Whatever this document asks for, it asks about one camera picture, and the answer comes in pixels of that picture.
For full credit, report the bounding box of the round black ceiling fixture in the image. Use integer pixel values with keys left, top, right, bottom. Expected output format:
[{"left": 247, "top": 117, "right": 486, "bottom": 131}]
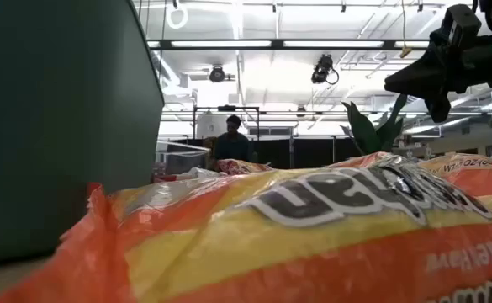
[{"left": 208, "top": 64, "right": 227, "bottom": 84}]

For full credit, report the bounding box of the black room partition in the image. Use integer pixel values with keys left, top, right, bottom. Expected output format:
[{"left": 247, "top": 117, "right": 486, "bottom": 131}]
[{"left": 249, "top": 136, "right": 362, "bottom": 170}]

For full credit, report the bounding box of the large teal plastic bin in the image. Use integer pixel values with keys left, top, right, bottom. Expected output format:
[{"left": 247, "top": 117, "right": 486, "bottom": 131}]
[{"left": 0, "top": 0, "right": 166, "bottom": 265}]

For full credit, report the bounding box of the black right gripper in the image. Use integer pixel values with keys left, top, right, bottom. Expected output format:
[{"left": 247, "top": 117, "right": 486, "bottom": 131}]
[{"left": 384, "top": 35, "right": 492, "bottom": 124}]

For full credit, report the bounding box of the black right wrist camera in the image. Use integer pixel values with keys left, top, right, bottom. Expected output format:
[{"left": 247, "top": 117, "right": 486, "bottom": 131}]
[{"left": 440, "top": 3, "right": 483, "bottom": 44}]

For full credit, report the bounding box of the red Maruchan noodle packet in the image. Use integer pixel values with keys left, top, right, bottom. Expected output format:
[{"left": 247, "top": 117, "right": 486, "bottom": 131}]
[{"left": 216, "top": 158, "right": 274, "bottom": 176}]

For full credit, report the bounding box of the person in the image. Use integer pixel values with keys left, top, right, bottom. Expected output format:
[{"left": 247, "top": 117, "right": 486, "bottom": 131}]
[{"left": 213, "top": 114, "right": 254, "bottom": 163}]

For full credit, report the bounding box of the white hanging ring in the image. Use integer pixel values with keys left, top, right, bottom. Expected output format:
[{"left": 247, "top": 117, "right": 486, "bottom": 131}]
[{"left": 165, "top": 1, "right": 189, "bottom": 30}]

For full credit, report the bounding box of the green plant with white pot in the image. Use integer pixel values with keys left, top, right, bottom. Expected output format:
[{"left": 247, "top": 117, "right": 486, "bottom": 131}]
[{"left": 340, "top": 93, "right": 410, "bottom": 156}]

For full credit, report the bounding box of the yellow hanging cord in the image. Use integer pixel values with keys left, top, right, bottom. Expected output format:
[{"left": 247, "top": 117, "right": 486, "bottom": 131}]
[{"left": 399, "top": 0, "right": 413, "bottom": 60}]

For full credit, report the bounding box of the black ceiling-hung camera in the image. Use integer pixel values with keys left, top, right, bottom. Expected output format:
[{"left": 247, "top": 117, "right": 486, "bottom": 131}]
[{"left": 310, "top": 53, "right": 341, "bottom": 86}]

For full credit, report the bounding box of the orange Maruchan noodle packet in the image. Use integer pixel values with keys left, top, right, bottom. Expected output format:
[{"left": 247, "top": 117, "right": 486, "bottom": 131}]
[
  {"left": 0, "top": 162, "right": 492, "bottom": 303},
  {"left": 420, "top": 152, "right": 492, "bottom": 199}
]

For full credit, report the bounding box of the clear plastic bin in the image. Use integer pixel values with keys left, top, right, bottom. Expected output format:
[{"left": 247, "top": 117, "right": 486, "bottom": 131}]
[{"left": 156, "top": 140, "right": 211, "bottom": 176}]

